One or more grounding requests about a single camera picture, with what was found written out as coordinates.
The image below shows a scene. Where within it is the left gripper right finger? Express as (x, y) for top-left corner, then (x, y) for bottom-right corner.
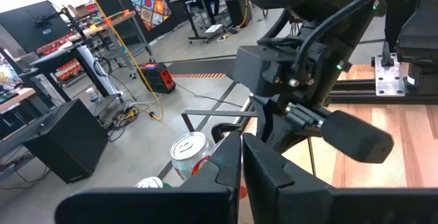
(242, 132), (438, 224)

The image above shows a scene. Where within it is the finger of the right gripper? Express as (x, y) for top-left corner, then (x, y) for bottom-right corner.
(251, 95), (309, 155)
(211, 123), (241, 143)

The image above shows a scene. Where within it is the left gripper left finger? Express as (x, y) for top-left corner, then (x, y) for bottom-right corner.
(54, 131), (242, 224)

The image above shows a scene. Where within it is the silver Diet Coke can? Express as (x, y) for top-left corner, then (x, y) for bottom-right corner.
(170, 131), (216, 183)

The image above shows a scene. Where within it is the green Sprite can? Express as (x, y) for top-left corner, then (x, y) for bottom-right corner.
(133, 176), (174, 189)

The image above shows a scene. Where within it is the silver mounting plate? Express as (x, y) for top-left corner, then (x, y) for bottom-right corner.
(374, 52), (407, 97)

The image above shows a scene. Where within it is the black mat with striped edge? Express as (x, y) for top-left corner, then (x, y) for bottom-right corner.
(164, 58), (240, 79)

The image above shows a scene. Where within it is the red black power station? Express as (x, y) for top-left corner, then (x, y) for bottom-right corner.
(136, 62), (177, 94)

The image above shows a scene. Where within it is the black waste bin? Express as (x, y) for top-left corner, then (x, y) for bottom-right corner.
(225, 0), (253, 28)

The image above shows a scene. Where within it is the white plastic bottle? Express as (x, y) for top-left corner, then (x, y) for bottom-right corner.
(85, 86), (100, 104)

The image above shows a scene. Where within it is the black box cabinet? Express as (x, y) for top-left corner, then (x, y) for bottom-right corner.
(22, 99), (110, 184)

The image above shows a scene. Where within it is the colourful patterned object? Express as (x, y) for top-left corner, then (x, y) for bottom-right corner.
(119, 0), (172, 32)

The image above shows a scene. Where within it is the wooden top metal table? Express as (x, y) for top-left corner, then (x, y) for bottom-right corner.
(34, 10), (157, 69)

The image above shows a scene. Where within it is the black table frame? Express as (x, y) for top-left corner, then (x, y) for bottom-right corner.
(324, 79), (438, 105)

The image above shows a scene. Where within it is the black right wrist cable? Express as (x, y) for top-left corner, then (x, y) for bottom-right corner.
(256, 0), (403, 66)

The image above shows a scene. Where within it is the black floor cable bundle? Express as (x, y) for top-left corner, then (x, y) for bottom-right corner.
(99, 93), (164, 143)

